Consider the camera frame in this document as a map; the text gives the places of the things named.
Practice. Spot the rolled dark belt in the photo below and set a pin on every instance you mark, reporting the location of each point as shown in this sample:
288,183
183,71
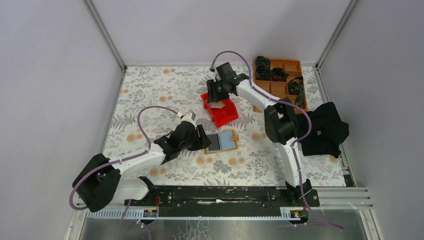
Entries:
263,74
262,62
278,74

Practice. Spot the red plastic bin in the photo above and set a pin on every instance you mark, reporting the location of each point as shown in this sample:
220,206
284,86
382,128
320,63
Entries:
220,116

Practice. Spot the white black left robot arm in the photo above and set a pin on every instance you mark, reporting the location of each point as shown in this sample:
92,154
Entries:
104,180

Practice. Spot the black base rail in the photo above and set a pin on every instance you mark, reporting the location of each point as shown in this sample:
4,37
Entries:
223,201

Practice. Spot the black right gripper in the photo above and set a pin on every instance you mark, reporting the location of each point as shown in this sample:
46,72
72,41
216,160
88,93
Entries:
211,85

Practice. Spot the black cloth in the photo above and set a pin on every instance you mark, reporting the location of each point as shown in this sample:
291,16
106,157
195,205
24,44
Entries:
327,133

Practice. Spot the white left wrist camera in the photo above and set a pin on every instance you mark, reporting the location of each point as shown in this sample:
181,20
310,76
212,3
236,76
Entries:
189,117

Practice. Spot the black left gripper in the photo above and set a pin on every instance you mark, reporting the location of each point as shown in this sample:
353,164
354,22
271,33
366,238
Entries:
201,142

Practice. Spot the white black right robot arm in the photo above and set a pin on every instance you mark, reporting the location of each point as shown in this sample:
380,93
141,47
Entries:
280,121

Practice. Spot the brown compartment organizer tray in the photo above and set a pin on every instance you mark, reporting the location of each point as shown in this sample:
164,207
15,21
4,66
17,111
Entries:
294,87

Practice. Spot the yellow leather card holder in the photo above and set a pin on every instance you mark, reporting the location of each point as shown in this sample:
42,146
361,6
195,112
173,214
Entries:
228,142

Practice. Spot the dark credit card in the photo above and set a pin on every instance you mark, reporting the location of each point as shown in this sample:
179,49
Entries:
215,143

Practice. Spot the floral table mat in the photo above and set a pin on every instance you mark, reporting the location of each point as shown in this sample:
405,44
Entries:
146,110

